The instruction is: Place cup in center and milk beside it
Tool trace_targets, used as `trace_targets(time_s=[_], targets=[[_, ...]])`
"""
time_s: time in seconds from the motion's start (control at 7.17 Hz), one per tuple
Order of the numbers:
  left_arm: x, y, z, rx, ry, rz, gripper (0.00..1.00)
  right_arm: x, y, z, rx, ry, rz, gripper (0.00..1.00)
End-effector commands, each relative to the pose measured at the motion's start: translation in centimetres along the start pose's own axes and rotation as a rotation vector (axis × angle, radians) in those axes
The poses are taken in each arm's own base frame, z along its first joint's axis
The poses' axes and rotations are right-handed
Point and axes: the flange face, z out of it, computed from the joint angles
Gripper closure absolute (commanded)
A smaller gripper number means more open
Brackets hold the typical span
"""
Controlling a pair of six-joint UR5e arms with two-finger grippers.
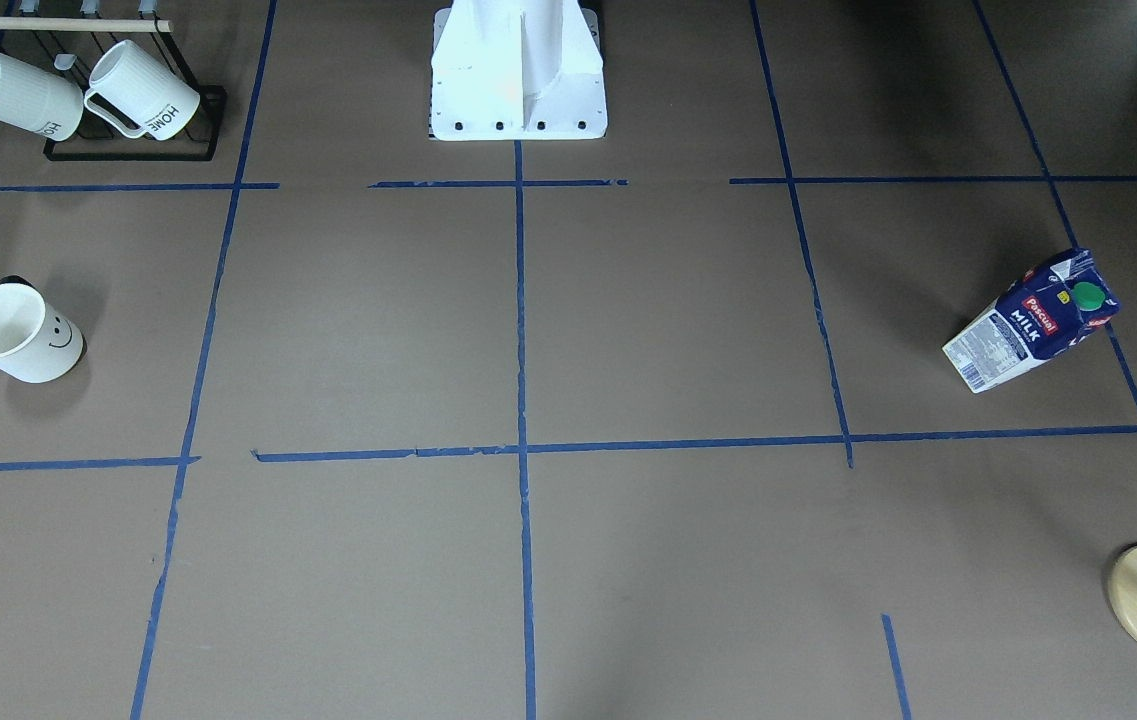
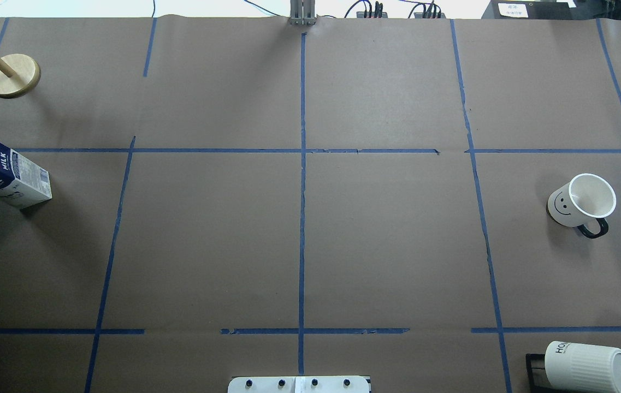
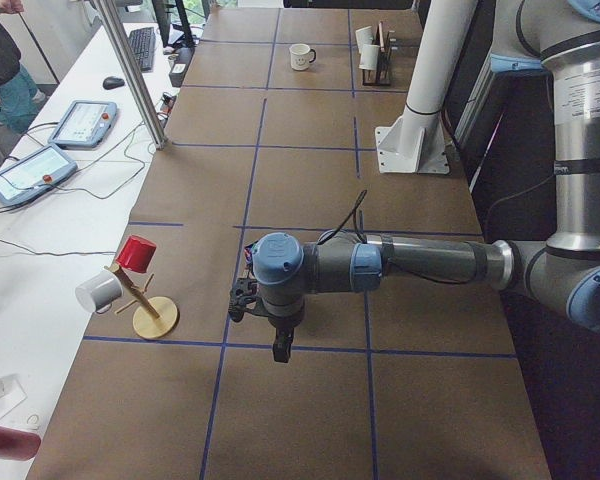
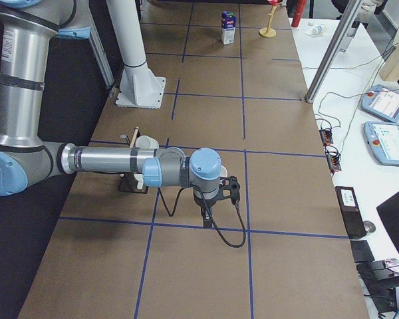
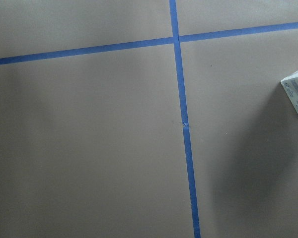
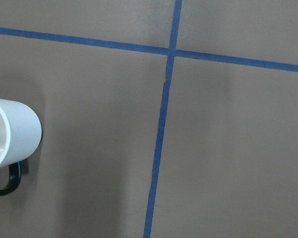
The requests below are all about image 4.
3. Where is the white cup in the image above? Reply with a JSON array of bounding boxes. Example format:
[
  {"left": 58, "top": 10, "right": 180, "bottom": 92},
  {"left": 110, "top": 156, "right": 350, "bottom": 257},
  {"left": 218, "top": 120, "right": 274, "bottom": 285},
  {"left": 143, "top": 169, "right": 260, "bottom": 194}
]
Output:
[{"left": 220, "top": 165, "right": 228, "bottom": 178}]

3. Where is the white ribbed mug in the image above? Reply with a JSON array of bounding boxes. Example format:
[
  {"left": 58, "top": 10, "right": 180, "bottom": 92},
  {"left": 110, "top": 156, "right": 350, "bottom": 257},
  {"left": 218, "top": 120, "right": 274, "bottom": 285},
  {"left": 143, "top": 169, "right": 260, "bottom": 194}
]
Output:
[{"left": 135, "top": 135, "right": 160, "bottom": 149}]

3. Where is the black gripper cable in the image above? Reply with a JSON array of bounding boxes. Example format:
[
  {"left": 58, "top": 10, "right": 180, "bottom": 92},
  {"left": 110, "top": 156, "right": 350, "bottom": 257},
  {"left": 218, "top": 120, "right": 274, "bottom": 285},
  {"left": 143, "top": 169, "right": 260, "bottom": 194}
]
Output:
[{"left": 158, "top": 185, "right": 247, "bottom": 248}]

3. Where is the lower teach pendant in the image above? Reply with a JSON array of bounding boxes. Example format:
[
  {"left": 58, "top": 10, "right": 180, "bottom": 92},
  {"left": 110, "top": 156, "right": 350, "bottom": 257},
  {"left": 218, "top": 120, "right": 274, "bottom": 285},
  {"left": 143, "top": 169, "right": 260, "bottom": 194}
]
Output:
[{"left": 362, "top": 122, "right": 399, "bottom": 166}]

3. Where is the white small bottle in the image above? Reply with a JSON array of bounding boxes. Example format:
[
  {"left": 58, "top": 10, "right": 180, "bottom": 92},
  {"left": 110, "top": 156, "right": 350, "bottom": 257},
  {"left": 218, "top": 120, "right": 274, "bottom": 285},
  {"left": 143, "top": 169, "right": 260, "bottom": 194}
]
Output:
[{"left": 305, "top": 24, "right": 326, "bottom": 37}]

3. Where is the upper orange terminal block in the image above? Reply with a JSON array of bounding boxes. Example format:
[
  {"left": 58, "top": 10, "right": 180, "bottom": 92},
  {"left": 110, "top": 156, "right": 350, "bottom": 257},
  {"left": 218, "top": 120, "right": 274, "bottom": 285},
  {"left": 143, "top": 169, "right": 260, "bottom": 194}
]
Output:
[{"left": 319, "top": 128, "right": 333, "bottom": 146}]

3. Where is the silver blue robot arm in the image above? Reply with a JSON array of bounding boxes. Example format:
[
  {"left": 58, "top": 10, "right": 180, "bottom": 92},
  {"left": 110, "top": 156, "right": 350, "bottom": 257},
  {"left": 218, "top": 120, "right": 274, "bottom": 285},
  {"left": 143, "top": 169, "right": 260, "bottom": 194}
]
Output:
[{"left": 0, "top": 1, "right": 223, "bottom": 227}]

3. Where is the wooden stand with round base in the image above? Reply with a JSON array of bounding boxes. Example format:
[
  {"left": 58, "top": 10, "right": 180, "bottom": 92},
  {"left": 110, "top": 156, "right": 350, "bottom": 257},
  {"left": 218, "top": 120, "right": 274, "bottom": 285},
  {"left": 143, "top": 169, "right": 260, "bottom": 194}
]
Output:
[{"left": 259, "top": 0, "right": 283, "bottom": 39}]

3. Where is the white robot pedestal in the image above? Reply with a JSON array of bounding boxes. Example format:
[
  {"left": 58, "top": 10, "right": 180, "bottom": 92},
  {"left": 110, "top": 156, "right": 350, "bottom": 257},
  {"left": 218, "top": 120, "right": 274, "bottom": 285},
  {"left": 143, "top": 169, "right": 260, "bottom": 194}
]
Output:
[{"left": 106, "top": 0, "right": 166, "bottom": 109}]

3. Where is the blue white milk carton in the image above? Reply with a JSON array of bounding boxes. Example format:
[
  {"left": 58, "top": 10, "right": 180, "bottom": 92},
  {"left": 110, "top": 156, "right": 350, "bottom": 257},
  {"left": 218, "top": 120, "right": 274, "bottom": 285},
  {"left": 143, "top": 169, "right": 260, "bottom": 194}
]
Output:
[{"left": 221, "top": 11, "right": 236, "bottom": 45}]

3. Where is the black mug rack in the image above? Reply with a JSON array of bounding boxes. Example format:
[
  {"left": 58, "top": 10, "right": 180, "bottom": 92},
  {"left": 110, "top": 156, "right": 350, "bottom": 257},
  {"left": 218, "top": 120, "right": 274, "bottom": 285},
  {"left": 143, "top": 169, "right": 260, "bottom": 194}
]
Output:
[{"left": 118, "top": 126, "right": 149, "bottom": 194}]

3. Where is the silver round knob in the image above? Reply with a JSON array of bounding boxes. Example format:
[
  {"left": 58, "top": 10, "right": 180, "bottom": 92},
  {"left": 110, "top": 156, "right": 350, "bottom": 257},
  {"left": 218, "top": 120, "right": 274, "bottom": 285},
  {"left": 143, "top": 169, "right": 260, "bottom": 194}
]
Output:
[{"left": 363, "top": 221, "right": 376, "bottom": 234}]

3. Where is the aluminium frame post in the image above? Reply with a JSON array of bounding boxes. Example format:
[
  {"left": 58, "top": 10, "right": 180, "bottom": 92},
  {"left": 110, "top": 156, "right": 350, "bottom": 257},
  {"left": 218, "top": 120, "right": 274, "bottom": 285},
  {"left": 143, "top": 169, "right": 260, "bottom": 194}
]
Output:
[{"left": 305, "top": 0, "right": 362, "bottom": 104}]

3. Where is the orange terminal block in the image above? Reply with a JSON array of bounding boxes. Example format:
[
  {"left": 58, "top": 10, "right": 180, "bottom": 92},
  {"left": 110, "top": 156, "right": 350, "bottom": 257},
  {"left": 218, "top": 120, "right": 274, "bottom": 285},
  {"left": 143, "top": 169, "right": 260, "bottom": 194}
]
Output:
[
  {"left": 325, "top": 150, "right": 342, "bottom": 173},
  {"left": 319, "top": 128, "right": 333, "bottom": 146}
]

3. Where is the black monitor stand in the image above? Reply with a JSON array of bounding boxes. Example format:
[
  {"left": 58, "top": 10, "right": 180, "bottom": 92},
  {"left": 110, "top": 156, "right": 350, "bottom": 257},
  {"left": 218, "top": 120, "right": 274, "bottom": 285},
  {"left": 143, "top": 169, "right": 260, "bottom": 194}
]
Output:
[{"left": 350, "top": 240, "right": 399, "bottom": 314}]

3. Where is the red bottle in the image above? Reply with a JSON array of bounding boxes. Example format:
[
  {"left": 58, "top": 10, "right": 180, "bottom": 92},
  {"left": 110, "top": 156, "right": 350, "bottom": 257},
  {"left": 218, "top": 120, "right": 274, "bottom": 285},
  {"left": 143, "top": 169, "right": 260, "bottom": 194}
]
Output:
[{"left": 291, "top": 0, "right": 307, "bottom": 28}]

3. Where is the teach pendant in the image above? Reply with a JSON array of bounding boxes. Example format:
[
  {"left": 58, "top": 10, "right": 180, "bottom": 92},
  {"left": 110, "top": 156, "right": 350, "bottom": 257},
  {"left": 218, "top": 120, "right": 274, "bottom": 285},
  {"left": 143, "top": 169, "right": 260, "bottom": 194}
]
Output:
[
  {"left": 362, "top": 122, "right": 399, "bottom": 166},
  {"left": 360, "top": 84, "right": 399, "bottom": 122}
]

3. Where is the upper teach pendant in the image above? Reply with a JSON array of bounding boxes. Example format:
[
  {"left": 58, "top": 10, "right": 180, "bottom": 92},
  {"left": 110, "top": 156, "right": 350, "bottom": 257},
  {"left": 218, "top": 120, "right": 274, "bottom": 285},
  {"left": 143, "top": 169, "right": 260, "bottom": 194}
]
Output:
[{"left": 360, "top": 84, "right": 399, "bottom": 122}]

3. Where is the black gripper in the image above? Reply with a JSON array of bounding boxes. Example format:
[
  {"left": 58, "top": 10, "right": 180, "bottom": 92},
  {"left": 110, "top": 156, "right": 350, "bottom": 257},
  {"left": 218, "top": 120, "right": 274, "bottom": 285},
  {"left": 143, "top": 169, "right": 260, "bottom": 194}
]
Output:
[{"left": 193, "top": 190, "right": 218, "bottom": 228}]

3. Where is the black box with label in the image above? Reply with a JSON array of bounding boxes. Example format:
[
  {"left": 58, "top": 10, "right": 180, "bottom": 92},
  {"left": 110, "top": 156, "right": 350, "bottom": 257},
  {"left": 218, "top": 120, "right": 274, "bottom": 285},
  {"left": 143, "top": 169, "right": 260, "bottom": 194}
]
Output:
[{"left": 334, "top": 186, "right": 366, "bottom": 239}]

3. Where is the lower orange terminal block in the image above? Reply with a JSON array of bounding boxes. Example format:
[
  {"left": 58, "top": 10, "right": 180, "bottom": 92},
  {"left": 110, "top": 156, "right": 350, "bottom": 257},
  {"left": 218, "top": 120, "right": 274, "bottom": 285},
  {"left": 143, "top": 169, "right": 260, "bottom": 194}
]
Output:
[{"left": 325, "top": 150, "right": 342, "bottom": 173}]

